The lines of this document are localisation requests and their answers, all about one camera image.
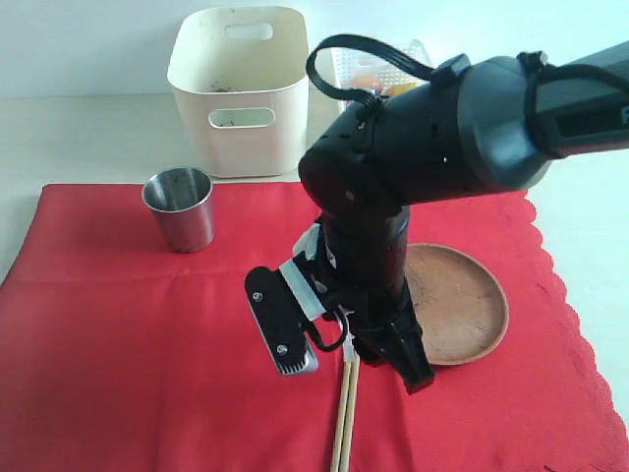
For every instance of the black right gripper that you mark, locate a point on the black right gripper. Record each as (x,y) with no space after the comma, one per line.
(366,255)

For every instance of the brown wooden plate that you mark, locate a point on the brown wooden plate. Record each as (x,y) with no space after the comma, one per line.
(460,305)

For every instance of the yellow cheese wedge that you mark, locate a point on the yellow cheese wedge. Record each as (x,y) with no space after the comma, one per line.
(399,89)

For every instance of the brown egg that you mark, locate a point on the brown egg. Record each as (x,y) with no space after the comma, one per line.
(366,81)

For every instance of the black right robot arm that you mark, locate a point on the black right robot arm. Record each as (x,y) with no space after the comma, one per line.
(467,130)

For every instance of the stainless steel cup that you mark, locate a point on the stainless steel cup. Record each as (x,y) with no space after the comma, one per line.
(180,199)

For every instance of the red tablecloth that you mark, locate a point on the red tablecloth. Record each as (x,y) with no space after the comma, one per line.
(119,355)

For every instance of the white lattice plastic basket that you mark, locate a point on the white lattice plastic basket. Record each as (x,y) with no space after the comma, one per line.
(348,63)

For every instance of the cream plastic bin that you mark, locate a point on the cream plastic bin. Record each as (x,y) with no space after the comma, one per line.
(238,77)

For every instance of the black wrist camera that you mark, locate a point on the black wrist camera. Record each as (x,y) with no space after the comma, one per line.
(286,302)

